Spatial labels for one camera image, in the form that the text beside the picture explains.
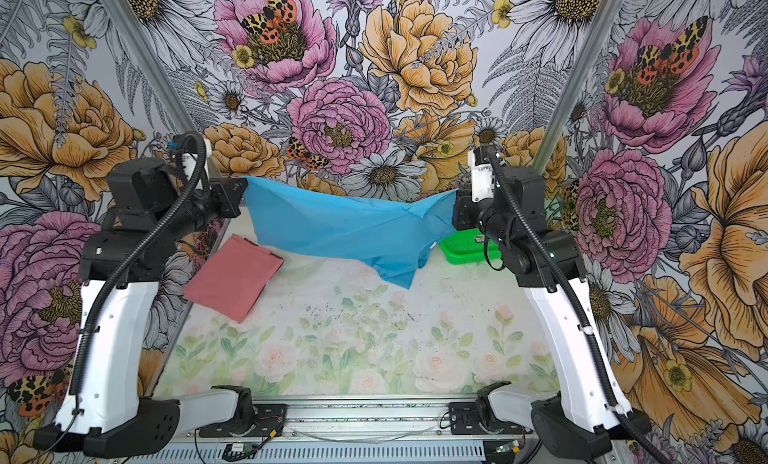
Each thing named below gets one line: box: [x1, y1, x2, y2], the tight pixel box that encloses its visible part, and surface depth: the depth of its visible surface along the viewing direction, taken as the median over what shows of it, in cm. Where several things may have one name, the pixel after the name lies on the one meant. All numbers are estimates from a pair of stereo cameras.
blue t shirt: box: [242, 177, 458, 289], surface depth 76 cm
